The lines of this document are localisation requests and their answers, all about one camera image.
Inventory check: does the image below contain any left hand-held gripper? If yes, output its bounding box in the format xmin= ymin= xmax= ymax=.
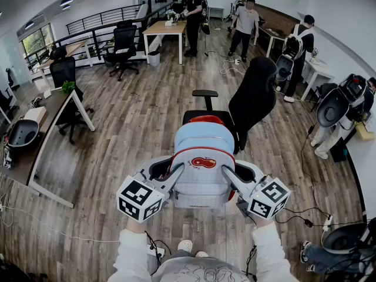
xmin=116 ymin=155 xmax=186 ymax=224

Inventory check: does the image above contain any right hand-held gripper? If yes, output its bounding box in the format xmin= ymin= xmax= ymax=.
xmin=220 ymin=159 xmax=291 ymax=220

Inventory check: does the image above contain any light blue red-trimmed backpack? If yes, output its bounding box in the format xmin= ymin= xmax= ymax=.
xmin=170 ymin=115 xmax=237 ymax=210

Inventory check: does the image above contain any black mesh office chair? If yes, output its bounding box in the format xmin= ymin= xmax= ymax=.
xmin=182 ymin=56 xmax=278 ymax=155

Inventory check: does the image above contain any person's left forearm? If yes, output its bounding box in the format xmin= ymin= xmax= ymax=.
xmin=108 ymin=217 xmax=151 ymax=282

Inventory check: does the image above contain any person's right forearm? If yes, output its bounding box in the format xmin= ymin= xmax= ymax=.
xmin=251 ymin=219 xmax=297 ymax=282

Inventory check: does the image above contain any person's left shoe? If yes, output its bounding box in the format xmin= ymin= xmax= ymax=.
xmin=177 ymin=239 xmax=194 ymax=254

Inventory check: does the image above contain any person's left leg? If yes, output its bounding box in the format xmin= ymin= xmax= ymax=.
xmin=164 ymin=249 xmax=193 ymax=264

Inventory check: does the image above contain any person's torso in printed shirt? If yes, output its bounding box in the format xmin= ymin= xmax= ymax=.
xmin=151 ymin=256 xmax=252 ymax=282

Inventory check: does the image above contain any white black equipment pack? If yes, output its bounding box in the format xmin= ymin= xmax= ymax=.
xmin=316 ymin=73 xmax=368 ymax=129
xmin=275 ymin=24 xmax=307 ymax=82
xmin=321 ymin=221 xmax=376 ymax=256

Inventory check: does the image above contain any white waste bin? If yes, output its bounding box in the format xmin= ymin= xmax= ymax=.
xmin=147 ymin=51 xmax=162 ymax=67

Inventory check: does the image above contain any white counter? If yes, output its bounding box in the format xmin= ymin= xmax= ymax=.
xmin=345 ymin=127 xmax=376 ymax=220

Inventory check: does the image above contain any dark desk with white legs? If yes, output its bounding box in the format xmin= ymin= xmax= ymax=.
xmin=0 ymin=88 xmax=96 ymax=210

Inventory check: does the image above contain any green potted plant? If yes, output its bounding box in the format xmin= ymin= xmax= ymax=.
xmin=61 ymin=80 xmax=77 ymax=95

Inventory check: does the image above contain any yellowish box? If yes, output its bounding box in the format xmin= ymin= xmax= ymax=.
xmin=353 ymin=121 xmax=376 ymax=142

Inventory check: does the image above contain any wooden desk with white legs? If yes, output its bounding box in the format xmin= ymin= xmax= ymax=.
xmin=36 ymin=38 xmax=94 ymax=79
xmin=142 ymin=20 xmax=189 ymax=65

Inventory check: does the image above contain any dark-topped desk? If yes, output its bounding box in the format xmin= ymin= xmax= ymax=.
xmin=253 ymin=25 xmax=288 ymax=59

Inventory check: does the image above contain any white flower box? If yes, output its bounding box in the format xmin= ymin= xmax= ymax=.
xmin=163 ymin=9 xmax=179 ymax=27

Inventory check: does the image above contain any black metal railing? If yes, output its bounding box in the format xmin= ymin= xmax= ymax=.
xmin=25 ymin=0 xmax=174 ymax=70

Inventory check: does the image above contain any small white table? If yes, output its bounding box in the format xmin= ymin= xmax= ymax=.
xmin=206 ymin=6 xmax=226 ymax=21

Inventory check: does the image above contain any window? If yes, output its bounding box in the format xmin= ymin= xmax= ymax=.
xmin=22 ymin=23 xmax=56 ymax=58

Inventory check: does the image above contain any black floor cable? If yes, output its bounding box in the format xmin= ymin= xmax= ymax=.
xmin=274 ymin=124 xmax=334 ymax=225

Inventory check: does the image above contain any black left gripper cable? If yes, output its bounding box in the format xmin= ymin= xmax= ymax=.
xmin=144 ymin=230 xmax=173 ymax=276

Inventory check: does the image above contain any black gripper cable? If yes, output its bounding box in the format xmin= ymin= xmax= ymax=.
xmin=144 ymin=230 xmax=173 ymax=276
xmin=244 ymin=244 xmax=258 ymax=277

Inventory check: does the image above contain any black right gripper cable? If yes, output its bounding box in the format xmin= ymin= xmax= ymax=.
xmin=244 ymin=244 xmax=258 ymax=277

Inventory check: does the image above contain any thin white floor cable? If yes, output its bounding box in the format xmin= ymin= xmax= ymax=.
xmin=0 ymin=186 xmax=121 ymax=244

